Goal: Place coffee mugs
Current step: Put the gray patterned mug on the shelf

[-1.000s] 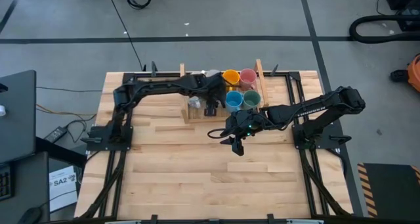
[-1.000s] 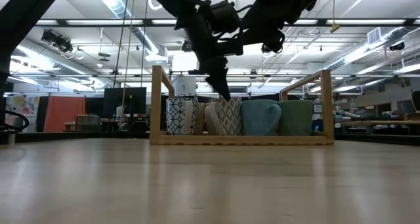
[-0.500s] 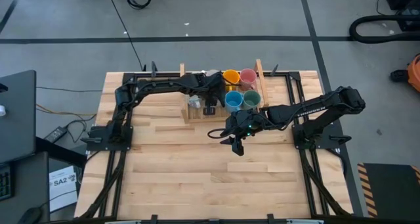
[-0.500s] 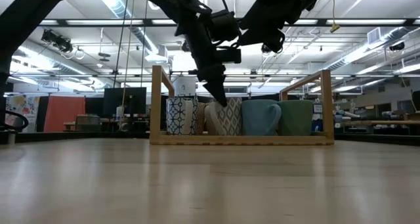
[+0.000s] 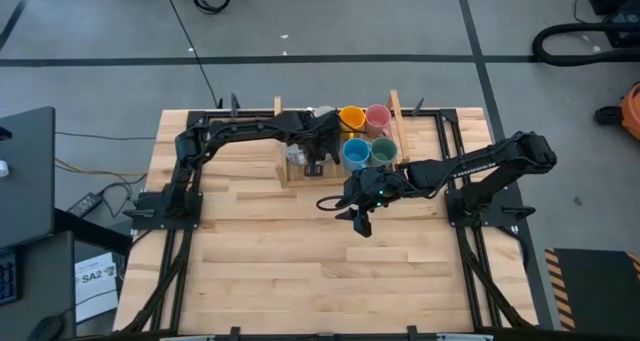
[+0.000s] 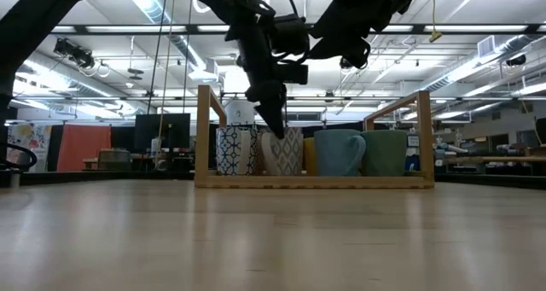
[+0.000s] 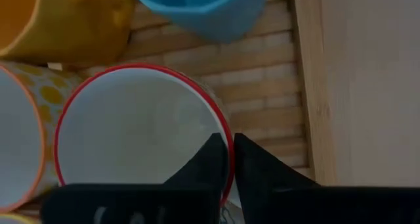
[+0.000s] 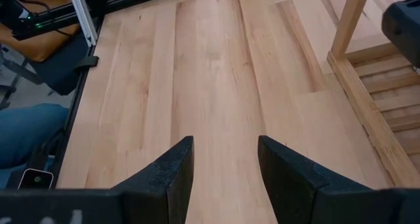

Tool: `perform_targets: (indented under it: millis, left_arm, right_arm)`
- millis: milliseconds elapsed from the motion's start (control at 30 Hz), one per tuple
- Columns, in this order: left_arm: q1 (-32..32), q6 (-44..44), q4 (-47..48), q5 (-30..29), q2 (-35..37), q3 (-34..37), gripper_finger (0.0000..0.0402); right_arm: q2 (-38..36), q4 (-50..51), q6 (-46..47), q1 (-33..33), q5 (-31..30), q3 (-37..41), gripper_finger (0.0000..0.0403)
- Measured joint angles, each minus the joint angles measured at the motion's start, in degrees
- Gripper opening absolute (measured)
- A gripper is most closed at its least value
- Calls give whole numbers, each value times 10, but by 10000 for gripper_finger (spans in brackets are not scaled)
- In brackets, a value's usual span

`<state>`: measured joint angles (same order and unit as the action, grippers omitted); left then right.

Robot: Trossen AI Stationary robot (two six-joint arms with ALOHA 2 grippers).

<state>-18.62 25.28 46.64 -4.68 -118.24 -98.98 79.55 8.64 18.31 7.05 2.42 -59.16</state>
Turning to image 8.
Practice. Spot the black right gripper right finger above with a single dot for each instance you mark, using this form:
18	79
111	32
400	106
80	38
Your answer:
308	194

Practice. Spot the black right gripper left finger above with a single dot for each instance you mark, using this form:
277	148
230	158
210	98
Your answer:
160	191

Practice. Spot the slatted wooden rack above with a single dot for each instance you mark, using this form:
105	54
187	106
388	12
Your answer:
369	119

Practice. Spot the smartphone with white edge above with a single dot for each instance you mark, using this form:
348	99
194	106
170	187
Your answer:
35	179

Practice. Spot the person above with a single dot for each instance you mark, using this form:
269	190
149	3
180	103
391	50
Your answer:
26	132

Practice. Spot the black table clamp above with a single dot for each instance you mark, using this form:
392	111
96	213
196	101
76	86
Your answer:
87	61

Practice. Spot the dark blue cushion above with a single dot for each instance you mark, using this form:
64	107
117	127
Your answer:
62	73

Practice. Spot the orange upholstered chair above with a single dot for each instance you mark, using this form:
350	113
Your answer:
39	48

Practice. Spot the silver aluminium profile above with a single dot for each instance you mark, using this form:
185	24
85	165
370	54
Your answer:
82	17

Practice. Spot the black device with green light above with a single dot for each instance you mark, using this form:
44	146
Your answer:
13	7

